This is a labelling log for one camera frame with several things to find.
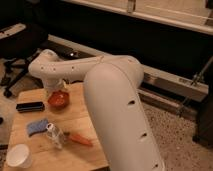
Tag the black eraser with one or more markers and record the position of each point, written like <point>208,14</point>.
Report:
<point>30,107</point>

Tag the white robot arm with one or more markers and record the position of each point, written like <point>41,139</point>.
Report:
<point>110,87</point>

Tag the white ceramic cup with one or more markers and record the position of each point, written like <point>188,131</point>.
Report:
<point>19,156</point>

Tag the red bowl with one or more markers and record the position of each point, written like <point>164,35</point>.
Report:
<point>58,99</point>

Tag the orange toy carrot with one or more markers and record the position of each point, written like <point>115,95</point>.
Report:
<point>78,139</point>

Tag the clear plastic bottle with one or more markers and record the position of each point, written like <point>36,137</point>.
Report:
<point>56,135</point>

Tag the black office chair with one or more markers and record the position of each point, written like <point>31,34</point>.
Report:
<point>20,50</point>

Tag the metal floor rail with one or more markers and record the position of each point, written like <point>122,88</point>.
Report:
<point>162,89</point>

